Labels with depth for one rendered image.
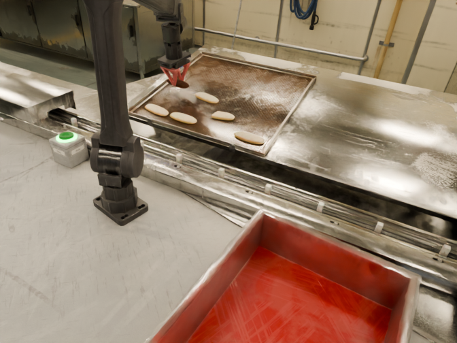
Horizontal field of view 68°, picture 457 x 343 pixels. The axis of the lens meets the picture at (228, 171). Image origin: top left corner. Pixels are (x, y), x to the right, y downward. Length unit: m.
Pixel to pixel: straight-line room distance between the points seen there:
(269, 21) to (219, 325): 4.35
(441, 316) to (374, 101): 0.74
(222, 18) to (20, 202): 4.34
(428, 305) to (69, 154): 0.94
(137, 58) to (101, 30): 3.06
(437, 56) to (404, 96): 2.85
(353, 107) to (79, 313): 0.99
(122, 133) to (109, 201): 0.17
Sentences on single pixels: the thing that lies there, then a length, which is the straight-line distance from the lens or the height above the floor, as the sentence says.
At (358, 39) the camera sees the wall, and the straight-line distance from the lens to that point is 4.51.
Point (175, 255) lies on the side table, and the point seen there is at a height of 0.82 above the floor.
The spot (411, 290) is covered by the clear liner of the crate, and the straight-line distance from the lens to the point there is 0.68.
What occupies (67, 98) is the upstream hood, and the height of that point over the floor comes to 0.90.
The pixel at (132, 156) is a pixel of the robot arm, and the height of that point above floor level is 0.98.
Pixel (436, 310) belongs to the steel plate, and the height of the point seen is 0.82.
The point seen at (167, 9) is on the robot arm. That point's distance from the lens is 1.06.
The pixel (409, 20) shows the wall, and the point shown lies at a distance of 4.44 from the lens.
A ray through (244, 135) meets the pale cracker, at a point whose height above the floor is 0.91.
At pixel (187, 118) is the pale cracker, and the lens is 1.12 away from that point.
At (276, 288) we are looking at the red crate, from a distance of 0.73.
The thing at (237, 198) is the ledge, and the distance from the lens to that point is 0.85.
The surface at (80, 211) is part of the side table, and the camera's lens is 0.92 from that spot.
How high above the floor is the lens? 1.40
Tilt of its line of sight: 35 degrees down
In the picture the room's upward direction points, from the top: 4 degrees clockwise
